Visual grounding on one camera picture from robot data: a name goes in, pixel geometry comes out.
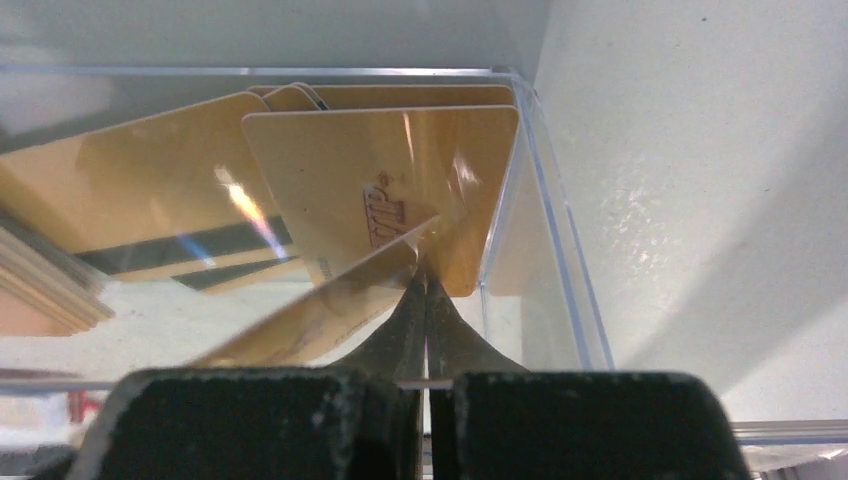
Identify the orange credit card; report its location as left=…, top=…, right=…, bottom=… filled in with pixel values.
left=1, top=212, right=114, bottom=337
left=242, top=105, right=520, bottom=297
left=187, top=215, right=444, bottom=369
left=1, top=92, right=304, bottom=293

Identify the red leather card holder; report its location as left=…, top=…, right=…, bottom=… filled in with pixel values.
left=1, top=367, right=112, bottom=432

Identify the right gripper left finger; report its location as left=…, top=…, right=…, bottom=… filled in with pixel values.
left=67, top=279, right=426, bottom=479

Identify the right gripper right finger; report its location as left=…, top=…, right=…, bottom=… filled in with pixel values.
left=424, top=280, right=749, bottom=479

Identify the aluminium front rail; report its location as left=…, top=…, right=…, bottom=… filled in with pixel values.
left=731, top=419, right=847, bottom=446

